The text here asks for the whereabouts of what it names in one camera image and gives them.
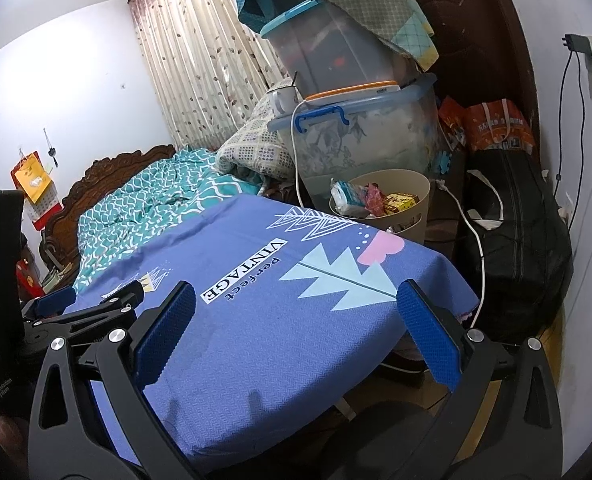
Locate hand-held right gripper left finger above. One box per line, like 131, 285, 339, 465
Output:
28, 280, 199, 480

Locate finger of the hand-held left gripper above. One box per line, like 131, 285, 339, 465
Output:
26, 280, 145, 347
21, 285, 77, 321

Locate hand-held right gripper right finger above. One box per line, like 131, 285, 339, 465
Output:
396, 278, 564, 480

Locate beige round waste bin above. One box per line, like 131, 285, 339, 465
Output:
328, 170, 431, 246

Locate small yellow red box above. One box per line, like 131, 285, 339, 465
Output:
383, 192, 421, 217

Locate red gift box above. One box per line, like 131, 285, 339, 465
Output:
16, 257, 44, 301

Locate yellow paper bag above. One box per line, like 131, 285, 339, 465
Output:
11, 152, 54, 203

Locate teal patterned bed sheet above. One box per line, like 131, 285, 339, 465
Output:
76, 149, 264, 293

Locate hanging keys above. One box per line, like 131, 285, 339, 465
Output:
43, 127, 59, 168

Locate carved wooden headboard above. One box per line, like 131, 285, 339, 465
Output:
41, 144, 177, 281

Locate large black bag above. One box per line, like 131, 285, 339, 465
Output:
458, 147, 574, 346

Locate patterned grey pillow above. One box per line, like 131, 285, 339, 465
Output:
215, 77, 307, 181

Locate large clear blue-lidded storage box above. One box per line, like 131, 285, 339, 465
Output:
267, 74, 441, 206

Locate orange red snack bag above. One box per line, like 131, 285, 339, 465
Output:
438, 96, 469, 151

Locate orange shopping bag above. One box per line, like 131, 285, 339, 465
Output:
463, 99, 534, 153

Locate white mug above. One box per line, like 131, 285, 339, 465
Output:
268, 85, 301, 115

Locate orange rimmed white lid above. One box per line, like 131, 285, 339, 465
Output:
305, 80, 401, 102

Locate leaf patterned curtain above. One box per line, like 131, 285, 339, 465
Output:
128, 0, 297, 153

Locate small clear blue-lidded storage box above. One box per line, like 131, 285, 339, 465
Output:
260, 0, 411, 96

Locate red wall calendar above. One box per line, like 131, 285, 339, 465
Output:
26, 180, 59, 231

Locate white cable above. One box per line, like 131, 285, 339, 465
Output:
291, 97, 486, 376

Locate black wall cable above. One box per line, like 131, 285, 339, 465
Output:
556, 35, 592, 221

